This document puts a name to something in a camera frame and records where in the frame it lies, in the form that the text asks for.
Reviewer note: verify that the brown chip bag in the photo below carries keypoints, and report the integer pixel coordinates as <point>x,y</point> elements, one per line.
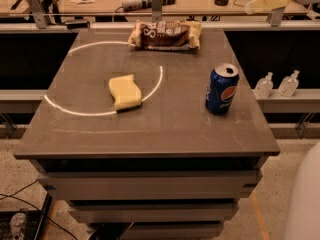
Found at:
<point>172,35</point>

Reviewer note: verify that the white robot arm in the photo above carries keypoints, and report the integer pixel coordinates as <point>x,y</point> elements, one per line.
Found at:
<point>303,218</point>

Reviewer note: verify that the blue pepsi can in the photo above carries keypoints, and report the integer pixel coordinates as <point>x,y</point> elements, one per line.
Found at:
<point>221,88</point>

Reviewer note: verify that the clear sanitizer bottle right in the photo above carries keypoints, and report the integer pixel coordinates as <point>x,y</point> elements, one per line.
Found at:
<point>289,84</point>

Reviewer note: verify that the clear sanitizer bottle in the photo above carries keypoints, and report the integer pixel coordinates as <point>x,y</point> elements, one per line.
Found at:
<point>264,86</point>
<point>289,84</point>

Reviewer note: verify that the clear sanitizer bottle left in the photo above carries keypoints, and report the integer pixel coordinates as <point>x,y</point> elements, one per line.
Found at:
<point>264,86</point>

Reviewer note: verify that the yellow sponge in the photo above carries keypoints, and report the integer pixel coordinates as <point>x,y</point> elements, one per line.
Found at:
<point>125,92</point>

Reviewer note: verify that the grey drawer cabinet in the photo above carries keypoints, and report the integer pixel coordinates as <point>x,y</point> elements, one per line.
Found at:
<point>167,168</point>

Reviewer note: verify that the right metal bracket post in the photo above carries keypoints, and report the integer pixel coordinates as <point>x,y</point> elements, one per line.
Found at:
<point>276,15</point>

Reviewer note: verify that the metal bracket post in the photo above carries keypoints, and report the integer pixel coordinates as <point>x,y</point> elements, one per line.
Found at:
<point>276,15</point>
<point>38,13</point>
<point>156,10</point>

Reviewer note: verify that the middle metal bracket post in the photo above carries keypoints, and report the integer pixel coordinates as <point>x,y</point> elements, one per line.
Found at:
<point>156,10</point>

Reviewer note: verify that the left metal bracket post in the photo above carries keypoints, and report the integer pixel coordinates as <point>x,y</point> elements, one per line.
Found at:
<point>38,13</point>

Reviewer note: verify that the black wire basket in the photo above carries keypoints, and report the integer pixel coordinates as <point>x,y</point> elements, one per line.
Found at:
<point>24,224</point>

